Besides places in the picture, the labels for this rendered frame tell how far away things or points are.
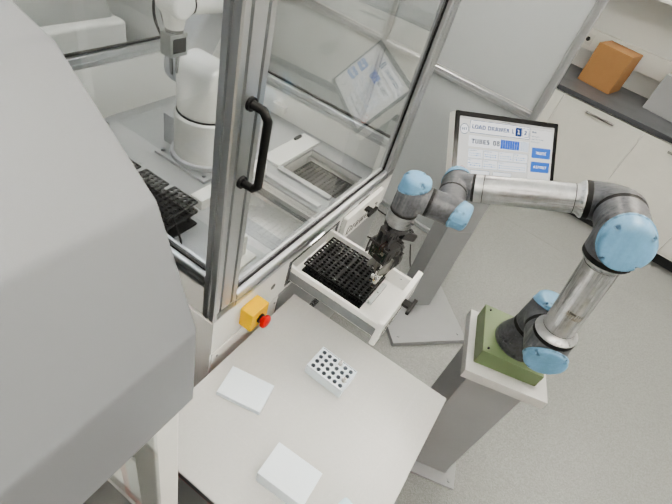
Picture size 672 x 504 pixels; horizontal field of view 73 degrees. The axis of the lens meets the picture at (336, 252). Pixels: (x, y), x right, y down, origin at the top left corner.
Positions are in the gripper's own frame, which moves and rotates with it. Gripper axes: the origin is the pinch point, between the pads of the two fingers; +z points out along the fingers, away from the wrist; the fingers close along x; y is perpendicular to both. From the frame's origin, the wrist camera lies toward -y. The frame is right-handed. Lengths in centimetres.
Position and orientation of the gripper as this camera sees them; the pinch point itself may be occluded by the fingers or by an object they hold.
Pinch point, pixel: (380, 269)
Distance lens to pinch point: 137.2
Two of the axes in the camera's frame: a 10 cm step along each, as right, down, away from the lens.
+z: -2.4, 7.0, 6.8
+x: 6.7, 6.2, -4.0
